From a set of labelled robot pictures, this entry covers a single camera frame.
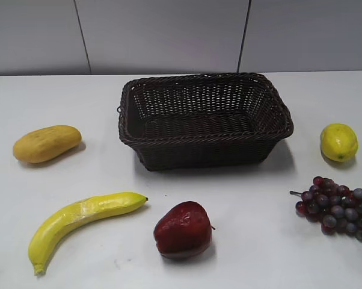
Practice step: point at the yellow banana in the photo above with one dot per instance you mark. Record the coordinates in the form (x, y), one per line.
(71, 217)

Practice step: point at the dark brown wicker basket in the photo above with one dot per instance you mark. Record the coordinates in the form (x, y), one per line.
(204, 120)

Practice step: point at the red apple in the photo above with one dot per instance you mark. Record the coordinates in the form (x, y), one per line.
(184, 232)

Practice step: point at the yellow mango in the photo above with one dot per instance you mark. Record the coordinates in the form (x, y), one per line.
(46, 144)

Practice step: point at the yellow lemon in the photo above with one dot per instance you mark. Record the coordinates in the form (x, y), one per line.
(339, 142)

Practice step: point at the purple grape bunch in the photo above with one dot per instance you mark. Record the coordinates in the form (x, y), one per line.
(336, 207)

